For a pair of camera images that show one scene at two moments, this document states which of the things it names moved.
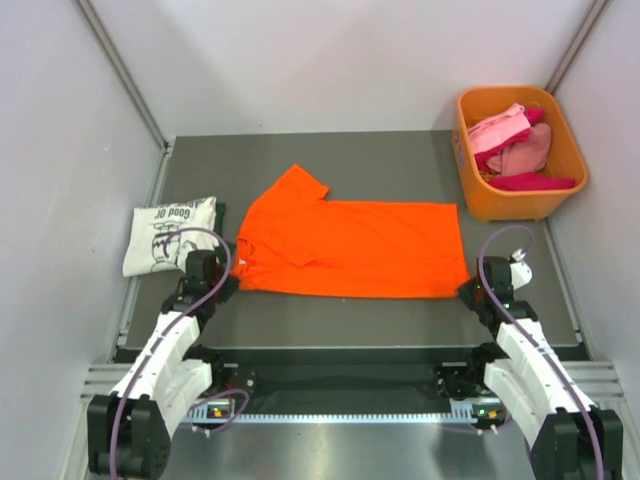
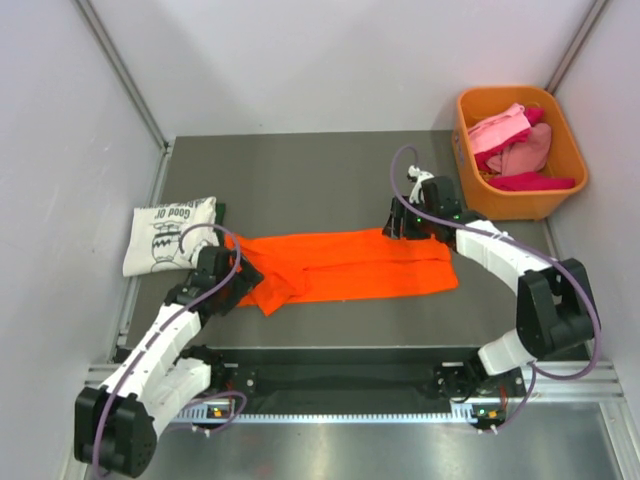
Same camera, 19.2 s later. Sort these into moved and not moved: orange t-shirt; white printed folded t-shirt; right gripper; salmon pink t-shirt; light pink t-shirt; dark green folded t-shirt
Moved: orange t-shirt; right gripper
Not moved: salmon pink t-shirt; dark green folded t-shirt; light pink t-shirt; white printed folded t-shirt
